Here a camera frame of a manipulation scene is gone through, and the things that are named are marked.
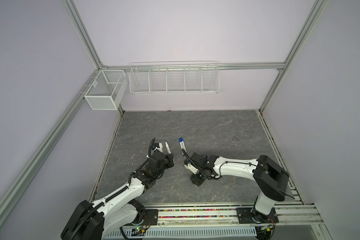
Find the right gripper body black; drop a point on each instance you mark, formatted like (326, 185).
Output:
(198, 178)

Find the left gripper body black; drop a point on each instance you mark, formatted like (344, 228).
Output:
(167, 163)

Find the white marker pen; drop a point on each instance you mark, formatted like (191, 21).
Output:
(168, 148)
(181, 141)

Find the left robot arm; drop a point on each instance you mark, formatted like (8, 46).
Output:
(94, 221)

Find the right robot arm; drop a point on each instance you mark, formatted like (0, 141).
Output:
(271, 178)

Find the white mesh box basket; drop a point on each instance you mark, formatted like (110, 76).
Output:
(107, 90)

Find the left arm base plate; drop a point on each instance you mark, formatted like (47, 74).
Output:
(146, 217)

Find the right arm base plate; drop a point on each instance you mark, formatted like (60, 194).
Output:
(249, 215)

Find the white wire wall basket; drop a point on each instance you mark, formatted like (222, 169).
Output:
(174, 77)

